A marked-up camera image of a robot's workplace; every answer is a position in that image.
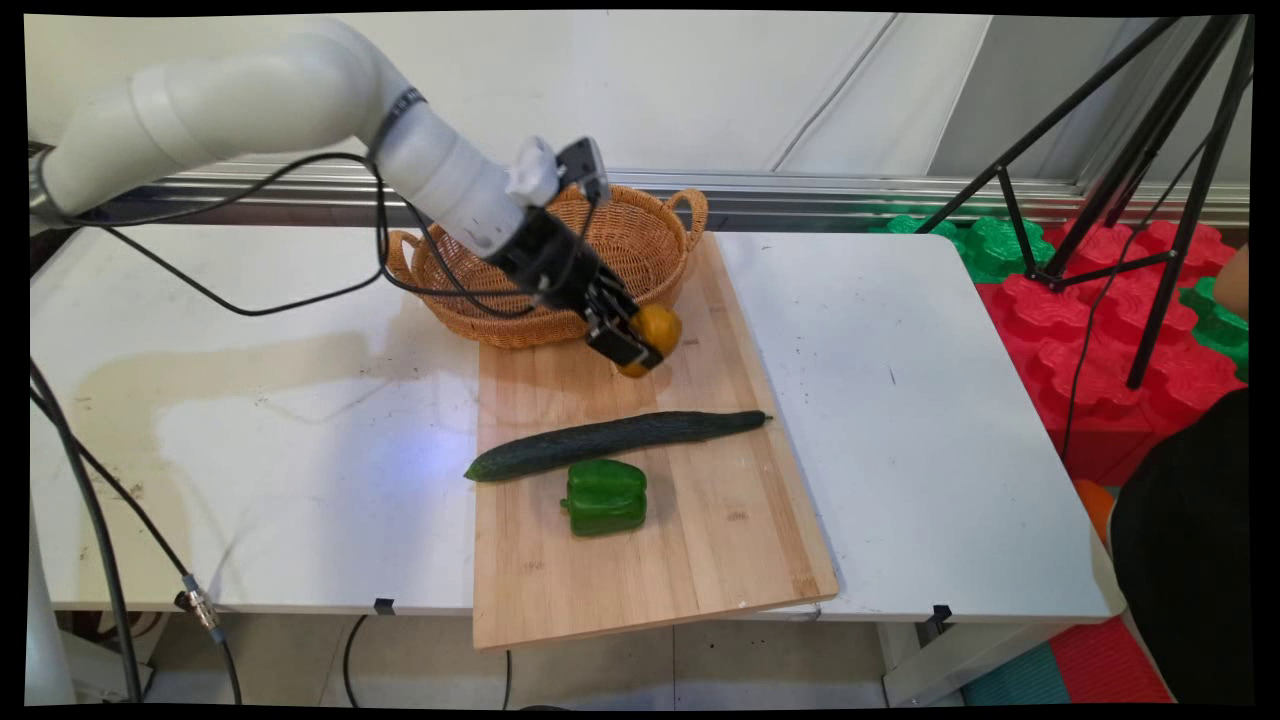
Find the brown wicker basket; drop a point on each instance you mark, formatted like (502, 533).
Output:
(640, 240)

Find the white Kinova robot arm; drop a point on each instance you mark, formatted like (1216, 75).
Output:
(260, 95)

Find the person's bare forearm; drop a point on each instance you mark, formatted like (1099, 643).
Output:
(1237, 283)

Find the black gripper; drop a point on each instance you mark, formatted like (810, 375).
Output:
(550, 262)

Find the person in black clothing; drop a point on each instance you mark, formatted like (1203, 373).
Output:
(1190, 560)

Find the green bell pepper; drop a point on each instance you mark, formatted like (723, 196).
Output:
(605, 498)

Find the black tripod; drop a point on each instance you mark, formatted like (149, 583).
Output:
(1165, 170)

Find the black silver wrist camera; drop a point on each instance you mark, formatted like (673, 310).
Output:
(585, 168)

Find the aluminium wall rail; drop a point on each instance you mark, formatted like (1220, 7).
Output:
(800, 192)

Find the white table leg frame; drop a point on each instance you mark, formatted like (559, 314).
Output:
(950, 665)

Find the red floor mat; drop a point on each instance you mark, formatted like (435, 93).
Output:
(1105, 665)

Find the wooden cutting board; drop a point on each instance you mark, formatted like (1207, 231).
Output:
(700, 540)

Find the dark green cucumber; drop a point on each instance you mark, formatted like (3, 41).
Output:
(610, 440)

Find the teal floor mat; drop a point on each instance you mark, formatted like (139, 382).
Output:
(1020, 680)

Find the white vented camera mount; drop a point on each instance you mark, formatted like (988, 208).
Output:
(532, 172)

